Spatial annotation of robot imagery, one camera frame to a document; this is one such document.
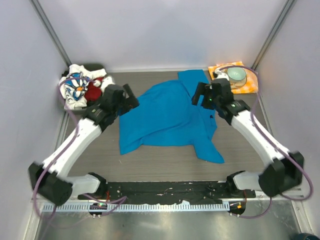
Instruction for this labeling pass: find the light blue ceramic bowl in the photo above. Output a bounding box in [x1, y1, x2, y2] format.
[226, 66, 247, 83]

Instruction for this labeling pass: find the blue t shirt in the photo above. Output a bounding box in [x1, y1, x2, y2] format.
[119, 69, 225, 164]

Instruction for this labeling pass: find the orange checkered cloth napkin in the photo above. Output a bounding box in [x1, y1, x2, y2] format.
[208, 61, 259, 94]

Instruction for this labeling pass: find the dark grey plastic basket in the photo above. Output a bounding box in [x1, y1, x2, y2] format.
[57, 62, 108, 115]

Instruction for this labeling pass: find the white flower print t shirt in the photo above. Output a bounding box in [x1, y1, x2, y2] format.
[58, 63, 116, 111]

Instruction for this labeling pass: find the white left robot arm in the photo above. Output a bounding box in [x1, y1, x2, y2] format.
[28, 84, 139, 206]

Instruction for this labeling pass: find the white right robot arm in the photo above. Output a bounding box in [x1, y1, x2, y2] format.
[192, 78, 305, 198]

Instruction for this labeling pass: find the red t shirt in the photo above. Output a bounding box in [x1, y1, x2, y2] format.
[84, 77, 104, 106]

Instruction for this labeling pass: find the black t shirt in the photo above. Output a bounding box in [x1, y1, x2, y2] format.
[61, 70, 69, 77]

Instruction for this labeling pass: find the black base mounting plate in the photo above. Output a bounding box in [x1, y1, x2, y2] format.
[77, 180, 257, 205]

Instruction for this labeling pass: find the dark blue round object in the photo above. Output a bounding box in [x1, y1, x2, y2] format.
[292, 233, 320, 240]

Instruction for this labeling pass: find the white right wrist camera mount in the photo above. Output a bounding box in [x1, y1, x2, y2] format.
[212, 70, 230, 81]

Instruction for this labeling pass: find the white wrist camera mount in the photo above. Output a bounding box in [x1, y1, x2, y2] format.
[93, 76, 116, 93]
[212, 70, 230, 81]

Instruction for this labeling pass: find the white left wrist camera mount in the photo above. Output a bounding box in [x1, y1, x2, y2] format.
[93, 76, 116, 93]

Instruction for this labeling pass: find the white slotted cable duct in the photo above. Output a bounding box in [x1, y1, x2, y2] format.
[56, 200, 230, 213]

